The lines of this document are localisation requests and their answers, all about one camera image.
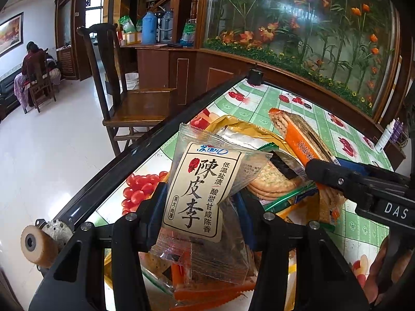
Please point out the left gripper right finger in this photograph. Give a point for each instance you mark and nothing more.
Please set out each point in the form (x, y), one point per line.
(250, 214)

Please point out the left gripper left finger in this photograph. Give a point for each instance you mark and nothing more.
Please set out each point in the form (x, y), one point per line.
(150, 214)

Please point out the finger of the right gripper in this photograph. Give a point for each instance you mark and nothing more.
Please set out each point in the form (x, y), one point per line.
(374, 171)

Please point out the round cracker pack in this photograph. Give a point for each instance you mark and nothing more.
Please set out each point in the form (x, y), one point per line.
(280, 179)
(154, 264)

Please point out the preserved plum clear bag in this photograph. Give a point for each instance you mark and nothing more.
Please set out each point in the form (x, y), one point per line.
(199, 220)

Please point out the blue edged cracker pack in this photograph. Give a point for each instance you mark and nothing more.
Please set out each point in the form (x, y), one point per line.
(299, 197)

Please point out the orange edged cracker pack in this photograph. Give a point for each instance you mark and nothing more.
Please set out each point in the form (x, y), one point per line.
(307, 145)

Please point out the orange soda cracker pack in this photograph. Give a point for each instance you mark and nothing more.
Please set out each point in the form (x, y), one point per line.
(205, 293)

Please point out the person right hand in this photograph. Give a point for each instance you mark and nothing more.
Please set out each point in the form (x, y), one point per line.
(371, 287)

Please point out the white spray bottle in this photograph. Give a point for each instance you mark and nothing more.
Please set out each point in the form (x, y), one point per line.
(385, 137)

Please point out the purple bottles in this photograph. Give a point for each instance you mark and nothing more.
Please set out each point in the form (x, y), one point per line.
(397, 131)

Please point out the yellow white storage box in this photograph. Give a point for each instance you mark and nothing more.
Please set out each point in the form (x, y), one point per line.
(159, 292)

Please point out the dark wooden chair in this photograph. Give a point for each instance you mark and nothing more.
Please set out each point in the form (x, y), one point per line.
(131, 108)

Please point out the brown tape roll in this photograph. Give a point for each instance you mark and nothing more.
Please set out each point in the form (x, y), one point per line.
(42, 242)

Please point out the wooden sideboard cabinet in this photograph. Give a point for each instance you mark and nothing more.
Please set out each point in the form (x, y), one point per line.
(165, 67)

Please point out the floral glass display panel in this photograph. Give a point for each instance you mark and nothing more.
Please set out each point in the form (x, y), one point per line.
(345, 46)

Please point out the black round cap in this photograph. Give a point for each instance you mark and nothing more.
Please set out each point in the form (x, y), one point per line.
(255, 77)

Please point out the seated person in red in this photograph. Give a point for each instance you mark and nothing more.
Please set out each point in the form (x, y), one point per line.
(38, 78)

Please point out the green snack bag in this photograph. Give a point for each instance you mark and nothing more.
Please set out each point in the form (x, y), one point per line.
(127, 24)

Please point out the clear water jug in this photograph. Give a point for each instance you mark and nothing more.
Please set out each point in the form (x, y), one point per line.
(166, 27)

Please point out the blue thermos jug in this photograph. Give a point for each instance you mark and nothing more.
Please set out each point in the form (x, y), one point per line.
(149, 26)

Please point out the framed wall painting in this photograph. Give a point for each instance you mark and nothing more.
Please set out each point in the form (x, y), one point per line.
(11, 33)

